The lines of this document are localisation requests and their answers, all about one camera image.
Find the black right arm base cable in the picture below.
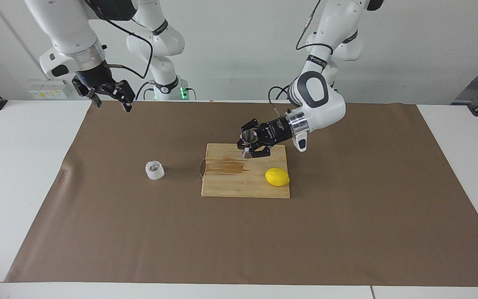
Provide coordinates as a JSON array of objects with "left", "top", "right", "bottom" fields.
[{"left": 135, "top": 81, "right": 156, "bottom": 101}]

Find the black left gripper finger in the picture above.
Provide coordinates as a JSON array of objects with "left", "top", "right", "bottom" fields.
[
  {"left": 240, "top": 118, "right": 265, "bottom": 133},
  {"left": 243, "top": 140, "right": 271, "bottom": 159}
]

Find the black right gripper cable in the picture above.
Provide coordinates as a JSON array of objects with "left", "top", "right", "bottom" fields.
[{"left": 83, "top": 0, "right": 154, "bottom": 79}]

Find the clear textured glass cup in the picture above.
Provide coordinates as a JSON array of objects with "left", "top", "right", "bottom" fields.
[{"left": 145, "top": 160, "right": 165, "bottom": 180}]

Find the steel double jigger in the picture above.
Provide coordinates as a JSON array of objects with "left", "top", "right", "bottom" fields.
[{"left": 239, "top": 129, "right": 259, "bottom": 151}]

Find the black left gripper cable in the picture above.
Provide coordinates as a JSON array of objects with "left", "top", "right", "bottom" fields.
[{"left": 268, "top": 0, "right": 335, "bottom": 119}]

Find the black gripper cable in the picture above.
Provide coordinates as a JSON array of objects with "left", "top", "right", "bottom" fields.
[
  {"left": 83, "top": 0, "right": 154, "bottom": 79},
  {"left": 268, "top": 0, "right": 335, "bottom": 119}
]

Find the wooden cutting board with handle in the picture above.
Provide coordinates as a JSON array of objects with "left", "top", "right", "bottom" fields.
[{"left": 199, "top": 143, "right": 290, "bottom": 199}]

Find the brown paper table mat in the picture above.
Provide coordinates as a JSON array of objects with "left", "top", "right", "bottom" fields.
[{"left": 5, "top": 101, "right": 478, "bottom": 287}]

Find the white wall power outlet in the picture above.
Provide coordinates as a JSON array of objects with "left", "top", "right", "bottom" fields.
[{"left": 29, "top": 81, "right": 73, "bottom": 100}]

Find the yellow lemon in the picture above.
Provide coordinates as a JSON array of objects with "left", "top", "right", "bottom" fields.
[{"left": 265, "top": 168, "right": 290, "bottom": 187}]

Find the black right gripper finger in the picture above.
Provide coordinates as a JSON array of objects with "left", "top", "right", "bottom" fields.
[
  {"left": 104, "top": 80, "right": 136, "bottom": 113},
  {"left": 72, "top": 77, "right": 102, "bottom": 108}
]

